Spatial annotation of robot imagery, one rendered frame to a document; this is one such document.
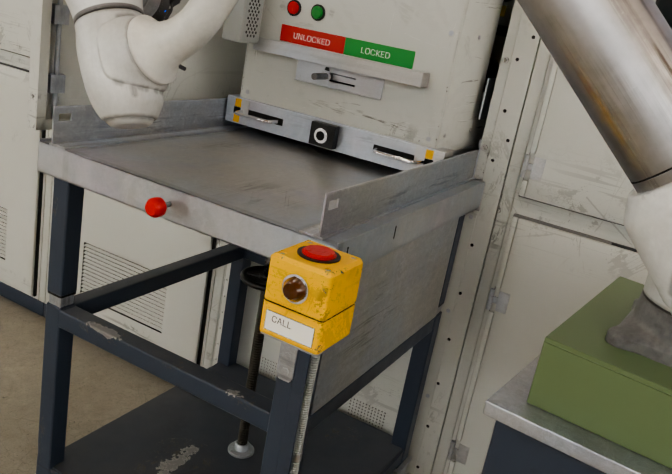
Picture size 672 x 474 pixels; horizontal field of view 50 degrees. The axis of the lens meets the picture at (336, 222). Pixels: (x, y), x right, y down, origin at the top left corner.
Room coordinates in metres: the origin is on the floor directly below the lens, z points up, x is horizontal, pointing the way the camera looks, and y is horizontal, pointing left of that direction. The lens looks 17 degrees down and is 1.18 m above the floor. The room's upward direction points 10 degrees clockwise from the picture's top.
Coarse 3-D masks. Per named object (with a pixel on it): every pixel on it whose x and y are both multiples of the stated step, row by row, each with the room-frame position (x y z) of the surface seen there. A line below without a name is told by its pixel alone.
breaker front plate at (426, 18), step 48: (288, 0) 1.62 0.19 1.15; (336, 0) 1.57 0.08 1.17; (384, 0) 1.52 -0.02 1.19; (432, 0) 1.47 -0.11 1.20; (432, 48) 1.46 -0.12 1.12; (288, 96) 1.60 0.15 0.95; (336, 96) 1.55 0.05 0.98; (384, 96) 1.50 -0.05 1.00; (432, 96) 1.46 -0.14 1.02; (432, 144) 1.45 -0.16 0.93
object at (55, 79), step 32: (64, 0) 1.41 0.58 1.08; (32, 32) 1.35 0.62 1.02; (64, 32) 1.41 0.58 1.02; (32, 64) 1.35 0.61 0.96; (64, 64) 1.41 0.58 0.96; (192, 64) 1.70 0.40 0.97; (224, 64) 1.79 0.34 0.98; (32, 96) 1.34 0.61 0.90; (64, 96) 1.42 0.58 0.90; (192, 96) 1.71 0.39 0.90; (224, 96) 1.80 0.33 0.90; (32, 128) 1.34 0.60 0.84
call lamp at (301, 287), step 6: (288, 276) 0.73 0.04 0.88; (294, 276) 0.73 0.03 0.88; (300, 276) 0.73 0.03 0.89; (282, 282) 0.74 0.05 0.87; (288, 282) 0.72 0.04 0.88; (294, 282) 0.72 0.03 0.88; (300, 282) 0.72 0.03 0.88; (306, 282) 0.72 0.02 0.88; (282, 288) 0.74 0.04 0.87; (288, 288) 0.72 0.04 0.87; (294, 288) 0.72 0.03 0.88; (300, 288) 0.72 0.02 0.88; (306, 288) 0.72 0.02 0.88; (288, 294) 0.72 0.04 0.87; (294, 294) 0.72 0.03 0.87; (300, 294) 0.72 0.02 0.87; (306, 294) 0.72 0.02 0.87; (288, 300) 0.73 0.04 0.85; (294, 300) 0.72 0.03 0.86; (300, 300) 0.72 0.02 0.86
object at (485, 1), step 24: (480, 0) 1.50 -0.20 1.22; (480, 24) 1.53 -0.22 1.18; (480, 48) 1.57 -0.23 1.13; (456, 72) 1.46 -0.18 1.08; (480, 72) 1.60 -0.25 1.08; (240, 96) 1.66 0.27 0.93; (456, 96) 1.49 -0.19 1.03; (480, 96) 1.64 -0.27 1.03; (456, 120) 1.52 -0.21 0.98; (480, 120) 1.68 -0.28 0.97; (456, 144) 1.55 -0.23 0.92
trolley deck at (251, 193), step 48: (48, 144) 1.23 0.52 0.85; (144, 144) 1.36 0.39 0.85; (192, 144) 1.43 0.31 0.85; (240, 144) 1.51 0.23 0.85; (288, 144) 1.61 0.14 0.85; (96, 192) 1.18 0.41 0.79; (144, 192) 1.13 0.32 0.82; (192, 192) 1.10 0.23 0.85; (240, 192) 1.15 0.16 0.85; (288, 192) 1.20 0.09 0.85; (480, 192) 1.56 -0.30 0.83; (240, 240) 1.04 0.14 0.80; (288, 240) 1.00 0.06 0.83; (336, 240) 0.99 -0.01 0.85; (384, 240) 1.11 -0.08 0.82
